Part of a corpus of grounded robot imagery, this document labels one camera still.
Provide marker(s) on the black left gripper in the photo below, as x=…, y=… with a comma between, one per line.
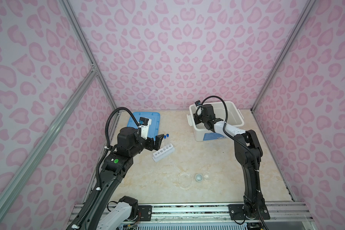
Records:
x=157, y=140

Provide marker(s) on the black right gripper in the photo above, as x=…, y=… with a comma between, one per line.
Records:
x=196, y=118

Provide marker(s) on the clear petri dish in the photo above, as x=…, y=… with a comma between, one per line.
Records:
x=184, y=180

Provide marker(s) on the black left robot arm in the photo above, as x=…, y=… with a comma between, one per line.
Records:
x=108, y=177

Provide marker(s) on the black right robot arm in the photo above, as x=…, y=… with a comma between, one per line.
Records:
x=247, y=151

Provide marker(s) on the blue plastic bin lid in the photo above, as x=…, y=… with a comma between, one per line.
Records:
x=154, y=121

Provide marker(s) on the white test tube rack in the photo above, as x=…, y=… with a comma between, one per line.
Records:
x=163, y=152

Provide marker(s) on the white plastic storage bin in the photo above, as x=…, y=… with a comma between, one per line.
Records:
x=230, y=126

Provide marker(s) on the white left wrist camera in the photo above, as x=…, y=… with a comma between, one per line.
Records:
x=144, y=127

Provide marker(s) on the aluminium frame strut left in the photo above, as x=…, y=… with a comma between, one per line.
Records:
x=17, y=183

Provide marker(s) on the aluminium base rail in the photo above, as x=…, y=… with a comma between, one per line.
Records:
x=194, y=216

